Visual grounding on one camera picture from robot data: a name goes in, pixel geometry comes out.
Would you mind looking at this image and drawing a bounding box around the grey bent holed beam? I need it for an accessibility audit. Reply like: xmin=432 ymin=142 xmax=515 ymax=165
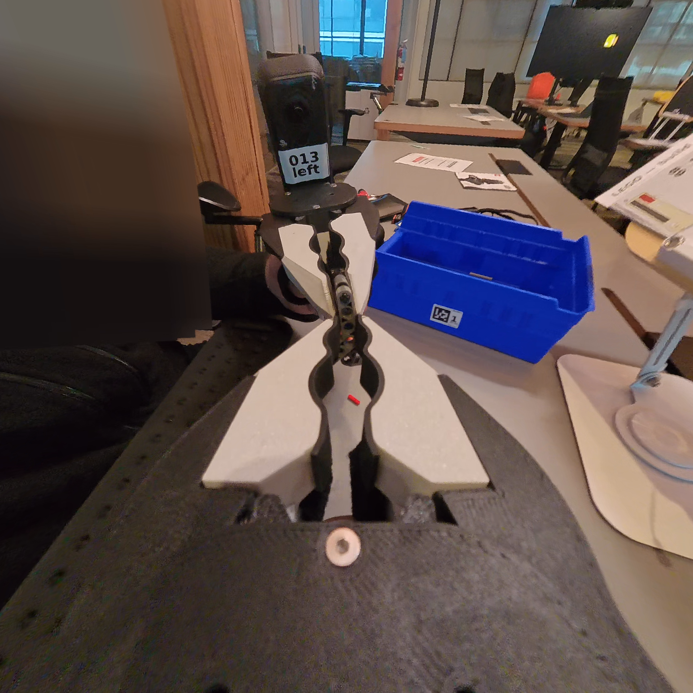
xmin=331 ymin=271 xmax=363 ymax=367

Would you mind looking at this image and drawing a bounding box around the black chair armrest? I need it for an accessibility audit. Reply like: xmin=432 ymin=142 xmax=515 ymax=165
xmin=197 ymin=181 xmax=267 ymax=226

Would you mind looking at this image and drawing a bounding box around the black dimpled mat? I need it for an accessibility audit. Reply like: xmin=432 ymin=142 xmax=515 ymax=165
xmin=0 ymin=319 xmax=305 ymax=615

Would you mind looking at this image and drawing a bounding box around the black flat device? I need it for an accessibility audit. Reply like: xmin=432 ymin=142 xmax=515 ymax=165
xmin=372 ymin=193 xmax=408 ymax=221

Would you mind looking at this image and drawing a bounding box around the paper sheet with red print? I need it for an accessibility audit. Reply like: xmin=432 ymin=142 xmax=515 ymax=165
xmin=393 ymin=152 xmax=473 ymax=170

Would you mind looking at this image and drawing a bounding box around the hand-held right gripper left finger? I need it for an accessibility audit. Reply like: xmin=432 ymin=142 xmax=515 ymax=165
xmin=202 ymin=319 xmax=335 ymax=516

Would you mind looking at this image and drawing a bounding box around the black sign pole stand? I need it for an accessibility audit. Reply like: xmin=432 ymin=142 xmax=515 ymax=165
xmin=405 ymin=0 xmax=441 ymax=108

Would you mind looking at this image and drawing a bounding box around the paper sheet with black figure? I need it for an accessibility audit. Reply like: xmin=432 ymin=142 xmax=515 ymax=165
xmin=456 ymin=171 xmax=519 ymax=192

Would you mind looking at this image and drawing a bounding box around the large wooden pillar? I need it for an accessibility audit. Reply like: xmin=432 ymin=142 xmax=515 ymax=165
xmin=162 ymin=0 xmax=273 ymax=255

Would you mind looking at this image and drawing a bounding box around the gridded window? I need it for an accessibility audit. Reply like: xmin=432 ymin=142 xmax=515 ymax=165
xmin=319 ymin=0 xmax=387 ymax=58

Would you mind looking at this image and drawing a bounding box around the printed instruction sheet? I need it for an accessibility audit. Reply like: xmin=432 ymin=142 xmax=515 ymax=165
xmin=594 ymin=135 xmax=693 ymax=232

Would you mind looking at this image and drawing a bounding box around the white stand base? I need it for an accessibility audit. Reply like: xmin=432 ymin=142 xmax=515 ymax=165
xmin=557 ymin=295 xmax=693 ymax=562

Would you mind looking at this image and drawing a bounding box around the person's left forearm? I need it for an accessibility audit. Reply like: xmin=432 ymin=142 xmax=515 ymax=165
xmin=206 ymin=246 xmax=282 ymax=327

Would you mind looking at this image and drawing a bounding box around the large black monitor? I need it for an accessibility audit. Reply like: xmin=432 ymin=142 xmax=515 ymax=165
xmin=526 ymin=5 xmax=654 ymax=80

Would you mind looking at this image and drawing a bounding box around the slim wooden column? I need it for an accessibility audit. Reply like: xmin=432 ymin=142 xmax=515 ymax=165
xmin=380 ymin=0 xmax=405 ymax=105

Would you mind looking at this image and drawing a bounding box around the person's left hand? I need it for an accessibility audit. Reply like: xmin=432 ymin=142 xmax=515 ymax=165
xmin=265 ymin=256 xmax=321 ymax=318

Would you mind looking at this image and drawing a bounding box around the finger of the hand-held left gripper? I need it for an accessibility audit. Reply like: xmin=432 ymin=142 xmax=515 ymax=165
xmin=330 ymin=211 xmax=378 ymax=315
xmin=278 ymin=223 xmax=337 ymax=320

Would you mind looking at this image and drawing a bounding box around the wooden top desk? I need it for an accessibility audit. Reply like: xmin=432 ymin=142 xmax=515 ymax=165
xmin=519 ymin=96 xmax=646 ymax=163

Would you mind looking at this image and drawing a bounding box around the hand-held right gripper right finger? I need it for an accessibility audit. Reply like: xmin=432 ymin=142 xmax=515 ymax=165
xmin=356 ymin=319 xmax=489 ymax=511

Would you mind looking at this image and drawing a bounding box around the blue storage bin with tag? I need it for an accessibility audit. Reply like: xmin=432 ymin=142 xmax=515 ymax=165
xmin=368 ymin=200 xmax=596 ymax=365

